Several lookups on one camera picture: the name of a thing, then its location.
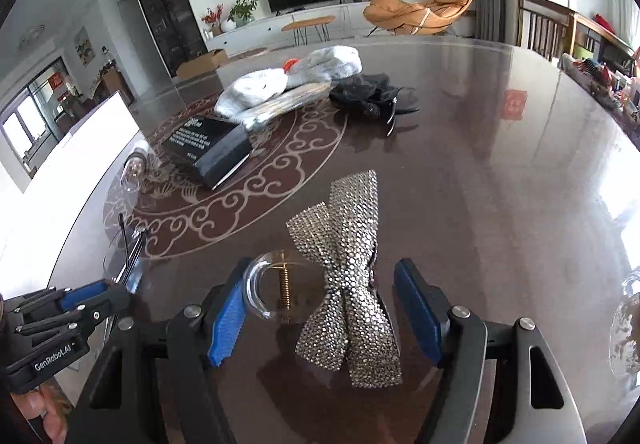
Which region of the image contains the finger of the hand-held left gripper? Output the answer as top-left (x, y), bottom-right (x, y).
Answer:
top-left (15, 283), bottom-right (133, 342)
top-left (12, 280), bottom-right (111, 321)

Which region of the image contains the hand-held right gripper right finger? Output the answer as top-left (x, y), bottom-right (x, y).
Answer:
top-left (394, 259), bottom-right (588, 444)

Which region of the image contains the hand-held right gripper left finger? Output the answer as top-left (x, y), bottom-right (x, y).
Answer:
top-left (65, 256), bottom-right (256, 444)

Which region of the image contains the clear packet of black sticks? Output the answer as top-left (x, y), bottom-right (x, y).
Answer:
top-left (102, 213), bottom-right (151, 287)

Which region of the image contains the rhinestone bow hair clip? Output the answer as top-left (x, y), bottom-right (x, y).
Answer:
top-left (242, 169), bottom-right (403, 390)

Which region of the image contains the person's left hand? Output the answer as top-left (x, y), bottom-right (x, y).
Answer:
top-left (10, 384), bottom-right (68, 444)

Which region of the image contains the clear plastic bottle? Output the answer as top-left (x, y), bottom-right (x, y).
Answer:
top-left (122, 149), bottom-right (162, 195)

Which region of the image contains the black box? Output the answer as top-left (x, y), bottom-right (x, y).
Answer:
top-left (162, 116), bottom-right (253, 190)

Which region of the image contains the clear plastic item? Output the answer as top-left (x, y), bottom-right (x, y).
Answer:
top-left (607, 269), bottom-right (640, 380)

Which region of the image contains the black mesh hair accessory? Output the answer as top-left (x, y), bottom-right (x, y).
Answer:
top-left (330, 73), bottom-right (421, 135)

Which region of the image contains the clear plastic wrapped packet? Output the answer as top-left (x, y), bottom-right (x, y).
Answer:
top-left (245, 84), bottom-right (333, 130)

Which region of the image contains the white knit glove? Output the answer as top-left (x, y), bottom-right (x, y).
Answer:
top-left (215, 69), bottom-right (291, 120)
top-left (282, 44), bottom-right (363, 89)

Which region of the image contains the cardboard box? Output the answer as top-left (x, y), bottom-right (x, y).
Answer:
top-left (177, 49), bottom-right (228, 80)

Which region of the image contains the white television cabinet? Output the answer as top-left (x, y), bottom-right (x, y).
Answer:
top-left (205, 1), bottom-right (381, 56)

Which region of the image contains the orange lounge chair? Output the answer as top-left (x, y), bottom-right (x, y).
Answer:
top-left (363, 0), bottom-right (481, 37)

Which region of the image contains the dark display cabinet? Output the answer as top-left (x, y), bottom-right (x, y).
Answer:
top-left (127, 0), bottom-right (208, 77)

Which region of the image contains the red flower plant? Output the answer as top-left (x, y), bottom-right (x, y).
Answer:
top-left (201, 5), bottom-right (223, 36)

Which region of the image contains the cluttered wooden sideboard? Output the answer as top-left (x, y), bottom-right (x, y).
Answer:
top-left (560, 14), bottom-right (640, 135)

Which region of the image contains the wooden bench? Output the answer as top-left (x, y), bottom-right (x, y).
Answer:
top-left (281, 15), bottom-right (336, 45)

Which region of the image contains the wooden chair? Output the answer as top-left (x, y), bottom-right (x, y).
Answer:
top-left (517, 0), bottom-right (576, 62)

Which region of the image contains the bushy green potted plant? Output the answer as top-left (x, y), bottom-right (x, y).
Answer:
top-left (227, 0), bottom-right (258, 26)

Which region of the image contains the wall painting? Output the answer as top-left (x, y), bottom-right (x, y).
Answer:
top-left (75, 27), bottom-right (96, 67)

